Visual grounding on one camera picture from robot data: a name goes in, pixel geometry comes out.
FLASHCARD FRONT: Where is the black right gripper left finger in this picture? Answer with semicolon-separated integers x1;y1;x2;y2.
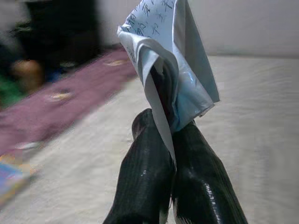
102;108;177;224

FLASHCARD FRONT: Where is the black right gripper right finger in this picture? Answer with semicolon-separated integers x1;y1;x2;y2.
171;119;248;224

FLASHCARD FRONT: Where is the pink cartoon mouse blanket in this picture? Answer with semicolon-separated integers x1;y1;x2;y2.
0;46;138;150

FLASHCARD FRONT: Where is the colourful children's book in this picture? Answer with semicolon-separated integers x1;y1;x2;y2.
0;154;40;206

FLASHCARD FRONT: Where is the white paper with black writing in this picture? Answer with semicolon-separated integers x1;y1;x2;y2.
116;0;221;165

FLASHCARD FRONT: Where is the seated person in black shorts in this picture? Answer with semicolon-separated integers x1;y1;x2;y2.
10;59;44;93

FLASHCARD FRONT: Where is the green plastic stool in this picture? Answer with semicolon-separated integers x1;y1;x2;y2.
0;74;26;108

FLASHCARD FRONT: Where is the black bag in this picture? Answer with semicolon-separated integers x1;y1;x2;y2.
14;0;106;70

